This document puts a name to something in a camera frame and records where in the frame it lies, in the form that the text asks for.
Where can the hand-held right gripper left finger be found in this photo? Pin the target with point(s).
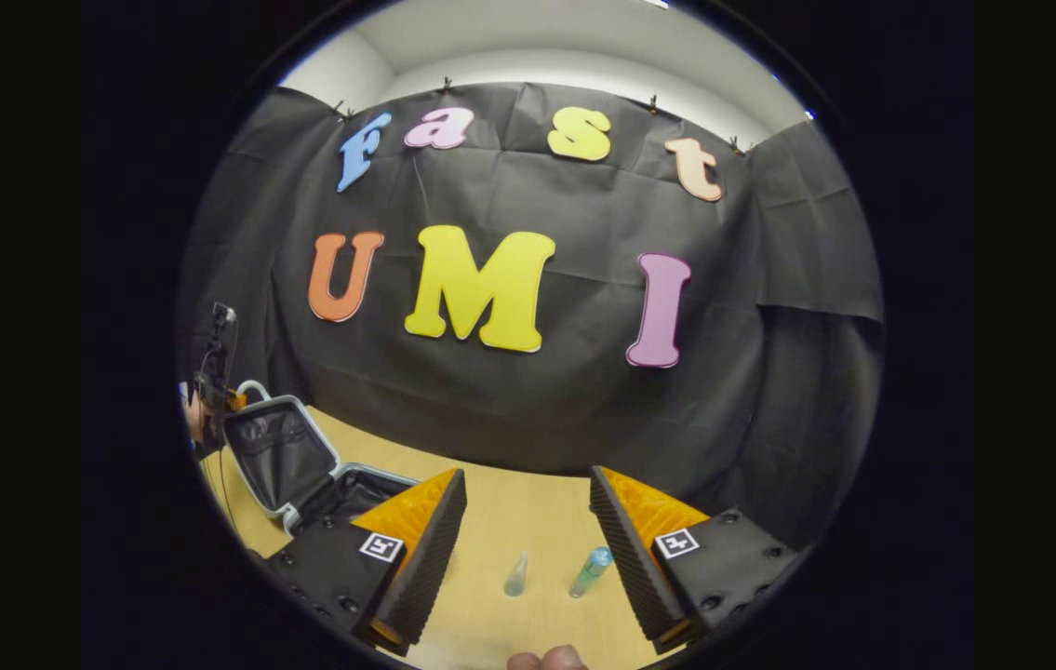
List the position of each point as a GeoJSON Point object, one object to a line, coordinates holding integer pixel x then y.
{"type": "Point", "coordinates": [425, 568]}

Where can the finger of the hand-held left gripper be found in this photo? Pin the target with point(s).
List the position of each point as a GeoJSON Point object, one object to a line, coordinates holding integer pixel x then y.
{"type": "Point", "coordinates": [237, 400]}

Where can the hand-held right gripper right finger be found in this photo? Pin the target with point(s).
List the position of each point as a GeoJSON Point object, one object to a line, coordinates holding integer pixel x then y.
{"type": "Point", "coordinates": [634, 568]}

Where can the teal bottle with blue cap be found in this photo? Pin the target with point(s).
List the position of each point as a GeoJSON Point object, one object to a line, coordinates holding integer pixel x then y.
{"type": "Point", "coordinates": [589, 572]}

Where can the light blue suitcase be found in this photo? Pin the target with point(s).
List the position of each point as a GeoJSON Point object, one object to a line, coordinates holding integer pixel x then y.
{"type": "Point", "coordinates": [281, 456]}

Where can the white skin care tube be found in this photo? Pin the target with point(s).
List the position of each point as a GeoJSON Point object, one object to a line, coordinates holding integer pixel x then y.
{"type": "Point", "coordinates": [516, 579]}

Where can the black backdrop cloth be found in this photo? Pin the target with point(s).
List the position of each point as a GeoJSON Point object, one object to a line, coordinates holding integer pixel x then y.
{"type": "Point", "coordinates": [537, 409]}

